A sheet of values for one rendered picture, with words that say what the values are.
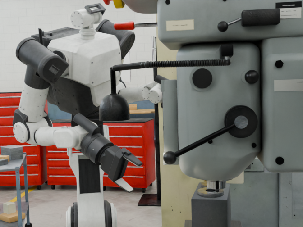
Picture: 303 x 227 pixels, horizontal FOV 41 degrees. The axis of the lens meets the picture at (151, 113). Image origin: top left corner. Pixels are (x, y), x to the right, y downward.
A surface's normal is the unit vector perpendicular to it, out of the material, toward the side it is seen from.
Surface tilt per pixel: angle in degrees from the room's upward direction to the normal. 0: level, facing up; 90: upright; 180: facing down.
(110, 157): 97
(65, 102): 115
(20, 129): 97
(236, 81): 90
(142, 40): 90
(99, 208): 62
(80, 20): 105
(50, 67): 121
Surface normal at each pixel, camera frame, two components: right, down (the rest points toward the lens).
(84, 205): 0.14, -0.40
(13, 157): 0.73, 0.04
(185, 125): -0.72, 0.07
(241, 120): -0.12, 0.08
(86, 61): 0.21, 0.33
